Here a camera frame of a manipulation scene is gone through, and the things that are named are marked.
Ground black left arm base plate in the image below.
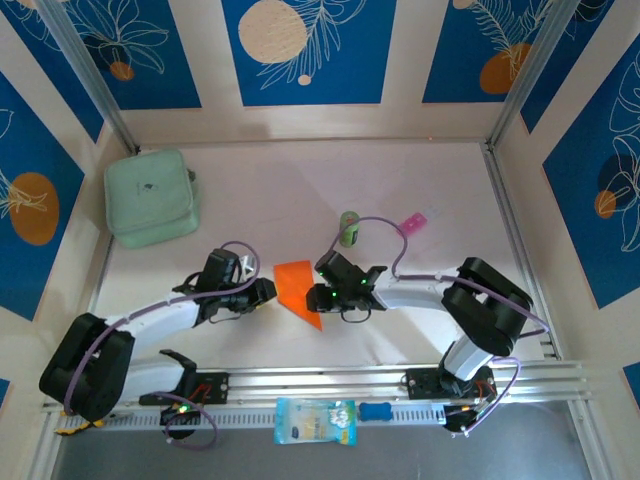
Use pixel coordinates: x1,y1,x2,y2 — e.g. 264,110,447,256
138,371,231,406

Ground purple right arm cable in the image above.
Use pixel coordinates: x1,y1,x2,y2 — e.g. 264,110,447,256
327,215,551,439

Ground pink plastic box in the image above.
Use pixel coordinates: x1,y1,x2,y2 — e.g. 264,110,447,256
397,211,429,239

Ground mint green fabric pouch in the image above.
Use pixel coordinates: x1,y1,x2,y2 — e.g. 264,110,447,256
103,148,204,250

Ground blue bone-shaped object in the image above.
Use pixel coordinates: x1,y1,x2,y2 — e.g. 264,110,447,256
359,401,393,423

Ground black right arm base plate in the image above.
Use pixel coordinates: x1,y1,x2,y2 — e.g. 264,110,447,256
399,367,499,401

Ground green can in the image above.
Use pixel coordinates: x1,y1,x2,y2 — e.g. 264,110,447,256
339,210,362,248

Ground wet wipes packet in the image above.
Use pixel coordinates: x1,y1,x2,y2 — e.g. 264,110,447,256
273,397,359,446

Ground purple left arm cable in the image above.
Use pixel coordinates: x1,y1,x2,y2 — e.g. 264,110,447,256
62,239,264,451

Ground aluminium extrusion rail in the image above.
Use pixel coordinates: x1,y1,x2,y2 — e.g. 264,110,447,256
42,360,594,414

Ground yellow-handled pliers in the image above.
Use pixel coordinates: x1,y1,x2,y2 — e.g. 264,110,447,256
53,417,106,436

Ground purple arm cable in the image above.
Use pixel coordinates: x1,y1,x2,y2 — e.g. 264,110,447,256
62,239,264,451
327,215,551,439

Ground aluminium frame post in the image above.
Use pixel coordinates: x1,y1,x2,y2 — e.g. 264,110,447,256
37,0,141,154
484,0,589,151

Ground orange square paper sheet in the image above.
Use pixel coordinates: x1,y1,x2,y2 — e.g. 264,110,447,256
272,259,325,332

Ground white slotted cable duct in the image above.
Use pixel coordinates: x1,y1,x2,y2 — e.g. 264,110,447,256
54,399,451,435

